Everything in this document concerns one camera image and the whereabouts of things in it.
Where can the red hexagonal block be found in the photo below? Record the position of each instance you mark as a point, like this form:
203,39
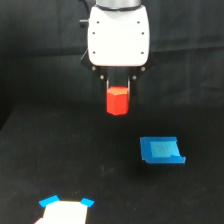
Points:
117,100

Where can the blue tape piece left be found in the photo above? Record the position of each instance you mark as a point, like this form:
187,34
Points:
43,203

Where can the blue tape piece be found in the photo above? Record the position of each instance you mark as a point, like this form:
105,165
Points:
87,202
43,203

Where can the blue tape piece right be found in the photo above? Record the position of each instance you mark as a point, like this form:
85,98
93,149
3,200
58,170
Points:
87,202

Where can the white paper sheet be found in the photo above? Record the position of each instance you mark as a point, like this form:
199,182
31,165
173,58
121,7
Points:
65,212

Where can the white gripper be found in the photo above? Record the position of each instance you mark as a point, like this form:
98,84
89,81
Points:
117,38

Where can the blue taped square marker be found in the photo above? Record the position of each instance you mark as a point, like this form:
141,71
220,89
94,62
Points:
160,150

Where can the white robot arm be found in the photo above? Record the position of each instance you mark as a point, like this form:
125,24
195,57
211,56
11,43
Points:
116,3

